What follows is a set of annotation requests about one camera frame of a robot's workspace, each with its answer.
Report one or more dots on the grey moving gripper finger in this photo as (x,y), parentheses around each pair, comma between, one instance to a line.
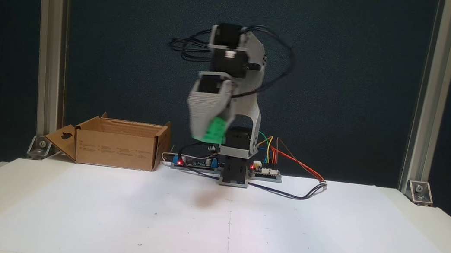
(229,96)

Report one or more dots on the aluminium frame post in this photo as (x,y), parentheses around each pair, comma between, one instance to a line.
(432,93)
(51,42)

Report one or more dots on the circuit board with white connectors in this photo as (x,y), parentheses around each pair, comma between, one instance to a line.
(265,173)

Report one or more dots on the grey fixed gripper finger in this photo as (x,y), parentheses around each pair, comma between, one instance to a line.
(201,112)

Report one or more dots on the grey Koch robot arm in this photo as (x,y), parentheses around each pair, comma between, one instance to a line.
(248,99)

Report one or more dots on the circuit board with blue parts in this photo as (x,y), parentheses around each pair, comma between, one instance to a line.
(196,164)

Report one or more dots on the green dice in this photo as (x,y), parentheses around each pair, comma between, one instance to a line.
(217,132)

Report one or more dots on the metal corner bracket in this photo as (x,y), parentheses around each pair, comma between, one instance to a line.
(420,192)
(39,148)

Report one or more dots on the brown cardboard box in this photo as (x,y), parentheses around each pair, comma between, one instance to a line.
(115,149)

